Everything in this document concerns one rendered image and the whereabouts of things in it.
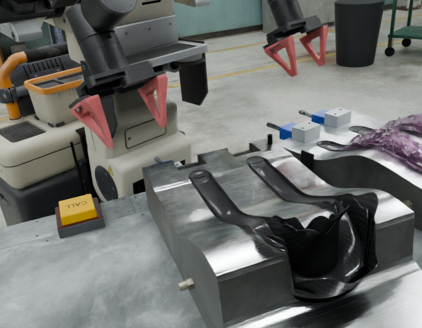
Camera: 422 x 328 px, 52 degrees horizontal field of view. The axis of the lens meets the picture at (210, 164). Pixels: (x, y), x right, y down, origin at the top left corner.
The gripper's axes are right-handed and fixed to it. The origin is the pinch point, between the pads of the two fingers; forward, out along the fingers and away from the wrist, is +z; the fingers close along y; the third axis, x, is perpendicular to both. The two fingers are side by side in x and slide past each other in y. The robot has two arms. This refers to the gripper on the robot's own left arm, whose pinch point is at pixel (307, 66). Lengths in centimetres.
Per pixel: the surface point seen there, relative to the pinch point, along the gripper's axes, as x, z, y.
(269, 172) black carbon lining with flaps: -3.8, 14.8, -24.3
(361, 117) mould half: 1.1, 15.3, 13.3
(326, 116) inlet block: 3.6, 11.7, 4.9
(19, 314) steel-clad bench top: 9, 18, -66
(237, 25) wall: 403, -109, 398
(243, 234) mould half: -18, 16, -45
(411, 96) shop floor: 126, 48, 273
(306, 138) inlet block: 2.2, 13.7, -5.5
